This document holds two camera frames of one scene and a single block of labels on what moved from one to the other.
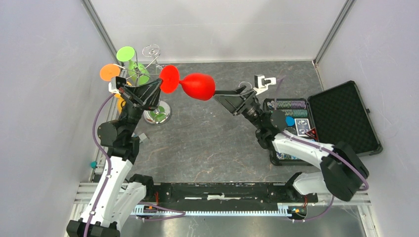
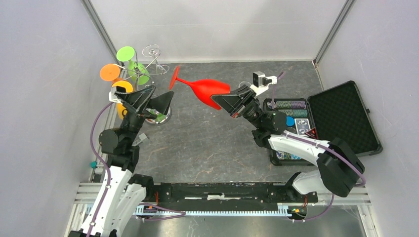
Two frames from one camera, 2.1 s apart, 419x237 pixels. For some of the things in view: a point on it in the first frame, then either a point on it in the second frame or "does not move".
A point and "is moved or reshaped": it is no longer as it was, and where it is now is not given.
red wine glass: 199,86 is moved or reshaped
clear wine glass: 248,85 does not move
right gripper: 234,102 does not move
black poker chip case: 337,114 does not move
